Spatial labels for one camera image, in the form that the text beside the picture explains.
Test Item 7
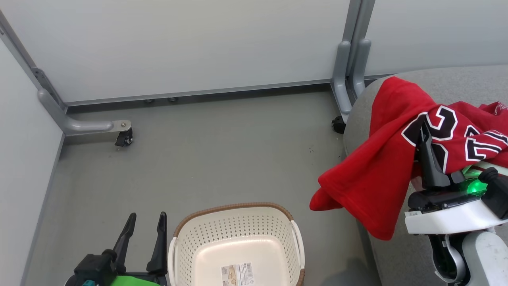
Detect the black caster wheel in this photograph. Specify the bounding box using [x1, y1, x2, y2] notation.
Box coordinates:
[331, 115, 346, 135]
[115, 129, 134, 147]

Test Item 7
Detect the cream perforated laundry basket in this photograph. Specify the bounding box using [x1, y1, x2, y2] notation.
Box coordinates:
[167, 202, 306, 286]

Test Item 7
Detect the paper label sticker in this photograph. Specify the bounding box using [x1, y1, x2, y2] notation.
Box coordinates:
[221, 262, 255, 286]

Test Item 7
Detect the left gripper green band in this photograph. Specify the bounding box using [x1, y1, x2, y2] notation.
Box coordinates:
[65, 212, 168, 286]

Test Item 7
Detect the grey partition post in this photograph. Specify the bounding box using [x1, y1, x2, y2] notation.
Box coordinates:
[344, 0, 376, 80]

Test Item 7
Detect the short grey partition foot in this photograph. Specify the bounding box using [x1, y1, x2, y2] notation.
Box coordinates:
[331, 40, 354, 116]
[352, 38, 372, 98]

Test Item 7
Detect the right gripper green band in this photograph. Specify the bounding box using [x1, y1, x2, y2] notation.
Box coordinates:
[404, 119, 508, 235]

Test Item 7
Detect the red jersey with black lettering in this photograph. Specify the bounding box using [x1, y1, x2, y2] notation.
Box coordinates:
[309, 76, 508, 241]

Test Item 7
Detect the grey fabric sofa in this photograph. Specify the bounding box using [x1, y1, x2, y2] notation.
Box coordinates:
[343, 65, 508, 286]

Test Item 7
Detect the white partition panel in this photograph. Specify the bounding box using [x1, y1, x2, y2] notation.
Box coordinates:
[0, 0, 352, 106]
[0, 24, 65, 286]
[364, 0, 508, 77]

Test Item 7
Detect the long grey partition foot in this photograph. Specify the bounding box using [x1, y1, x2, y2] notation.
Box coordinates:
[37, 89, 133, 136]

